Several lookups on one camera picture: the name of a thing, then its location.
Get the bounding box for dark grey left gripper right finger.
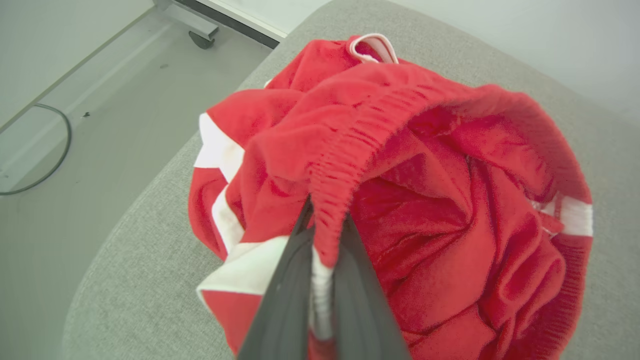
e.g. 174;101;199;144
331;214;412;360

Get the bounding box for grey metal frame leg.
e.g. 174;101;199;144
152;0;220;42

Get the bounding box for black caster wheel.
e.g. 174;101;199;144
188;30;216;50

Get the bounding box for red shorts with white stripe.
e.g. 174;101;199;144
188;60;594;360

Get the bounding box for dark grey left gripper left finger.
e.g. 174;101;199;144
237;196;315;360

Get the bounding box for red jersey with white trim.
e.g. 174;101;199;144
265;33;401;91

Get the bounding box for grey fabric sofa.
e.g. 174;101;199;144
60;0;640;360

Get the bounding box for black floor cable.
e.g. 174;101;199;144
0;103;73;196

